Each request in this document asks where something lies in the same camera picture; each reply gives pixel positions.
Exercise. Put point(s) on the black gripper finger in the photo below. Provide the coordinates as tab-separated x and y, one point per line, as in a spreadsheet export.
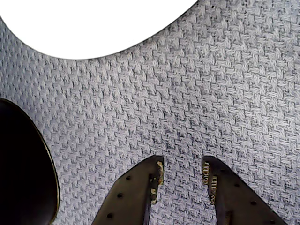
234	201
131	199

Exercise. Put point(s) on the white round plate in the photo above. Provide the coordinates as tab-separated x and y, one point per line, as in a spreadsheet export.
93	23

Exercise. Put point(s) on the blue woven cloth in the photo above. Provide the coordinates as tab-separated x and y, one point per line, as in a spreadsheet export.
164	105

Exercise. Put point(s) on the black round bowl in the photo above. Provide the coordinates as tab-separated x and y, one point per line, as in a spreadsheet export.
18	164

